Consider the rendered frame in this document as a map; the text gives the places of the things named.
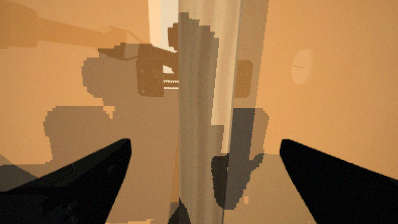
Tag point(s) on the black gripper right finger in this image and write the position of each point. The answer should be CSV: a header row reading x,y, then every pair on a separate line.
x,y
338,192

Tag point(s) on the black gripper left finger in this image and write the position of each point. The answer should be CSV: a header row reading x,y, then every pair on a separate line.
x,y
80,193

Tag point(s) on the brown wooden board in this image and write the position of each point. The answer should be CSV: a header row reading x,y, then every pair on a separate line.
x,y
208,44

